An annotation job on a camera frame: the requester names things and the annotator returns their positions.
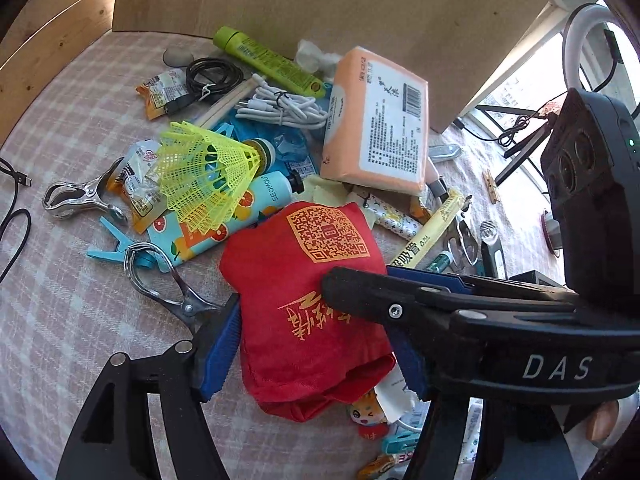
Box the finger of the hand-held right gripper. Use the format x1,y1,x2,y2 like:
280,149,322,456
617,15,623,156
322,267,581,332
387,266,576,302

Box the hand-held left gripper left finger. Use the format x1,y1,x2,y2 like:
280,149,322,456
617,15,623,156
55,292,242,480

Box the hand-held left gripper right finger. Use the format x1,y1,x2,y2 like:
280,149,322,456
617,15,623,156
385,325,506,480

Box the green lip balm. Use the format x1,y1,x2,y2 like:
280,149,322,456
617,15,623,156
425,252,457,273

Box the red cloth bag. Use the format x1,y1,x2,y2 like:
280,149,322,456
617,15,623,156
220,201,398,421

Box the black box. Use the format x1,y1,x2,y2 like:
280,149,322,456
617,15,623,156
505,269,568,291

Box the pink plaid covered desktop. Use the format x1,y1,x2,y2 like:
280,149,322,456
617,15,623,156
0,27,640,480

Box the person's right hand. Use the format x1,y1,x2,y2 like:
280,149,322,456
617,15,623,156
587,400,626,443

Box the white paper wrapper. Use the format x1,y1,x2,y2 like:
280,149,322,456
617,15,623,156
374,364,418,423

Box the potted plant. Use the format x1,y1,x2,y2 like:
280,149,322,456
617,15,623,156
541,209,568,258

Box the silver metal clip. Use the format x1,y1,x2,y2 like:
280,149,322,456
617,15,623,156
124,242,223,333
442,195,483,266
42,157,128,221

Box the yellow straw wrapper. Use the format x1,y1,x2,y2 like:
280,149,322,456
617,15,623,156
387,189,466,273

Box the teal plastic clip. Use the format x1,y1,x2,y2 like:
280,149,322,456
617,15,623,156
381,429,422,461

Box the patterned white lighter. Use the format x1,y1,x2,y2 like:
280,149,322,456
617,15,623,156
347,191,432,241

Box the white patterned packet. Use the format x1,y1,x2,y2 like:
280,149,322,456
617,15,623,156
459,399,485,466

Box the black tripod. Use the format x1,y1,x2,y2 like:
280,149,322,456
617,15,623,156
475,102,563,186

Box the wooden clothespin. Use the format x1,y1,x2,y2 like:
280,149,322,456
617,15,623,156
481,169,502,206

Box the yellow-green cleaning cloth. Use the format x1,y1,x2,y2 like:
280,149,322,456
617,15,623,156
302,174,378,228

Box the orange print hand cream tube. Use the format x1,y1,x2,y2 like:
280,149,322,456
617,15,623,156
147,170,306,263

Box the light blue plastic peg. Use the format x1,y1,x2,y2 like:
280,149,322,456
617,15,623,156
86,216,168,273

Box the blue plastic pack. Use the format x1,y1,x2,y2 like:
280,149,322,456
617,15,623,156
215,119,321,176

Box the orange tissue pack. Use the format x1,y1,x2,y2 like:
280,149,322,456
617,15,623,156
320,46,431,196

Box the yellow plastic shuttlecock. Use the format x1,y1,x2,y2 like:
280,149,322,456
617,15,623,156
152,121,277,226

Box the wooden chopsticks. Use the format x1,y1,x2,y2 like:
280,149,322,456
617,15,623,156
192,74,263,131

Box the white crumpled tissue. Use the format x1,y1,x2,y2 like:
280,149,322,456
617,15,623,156
294,39,343,78

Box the yellow-green tube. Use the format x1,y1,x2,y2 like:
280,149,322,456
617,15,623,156
212,25,326,98

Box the grey round lens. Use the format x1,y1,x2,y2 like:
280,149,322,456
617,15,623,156
164,45,197,68

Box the brown cardboard panel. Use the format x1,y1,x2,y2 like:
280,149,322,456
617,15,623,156
112,0,556,133

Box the black tripod cable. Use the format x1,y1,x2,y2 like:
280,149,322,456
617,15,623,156
452,110,551,146

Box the pink handled knife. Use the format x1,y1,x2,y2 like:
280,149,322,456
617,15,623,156
424,142,463,198

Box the white ring light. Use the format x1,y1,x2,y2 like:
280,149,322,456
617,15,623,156
562,2,640,96

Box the ring light on stand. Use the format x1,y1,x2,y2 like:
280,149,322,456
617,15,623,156
457,0,640,131

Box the white cable bundle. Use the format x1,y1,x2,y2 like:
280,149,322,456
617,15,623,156
235,74,332,131

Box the thin black cable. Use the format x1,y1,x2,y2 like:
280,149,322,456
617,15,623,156
0,156,33,283

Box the black coiled cable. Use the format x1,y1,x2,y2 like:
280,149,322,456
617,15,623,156
165,57,246,116

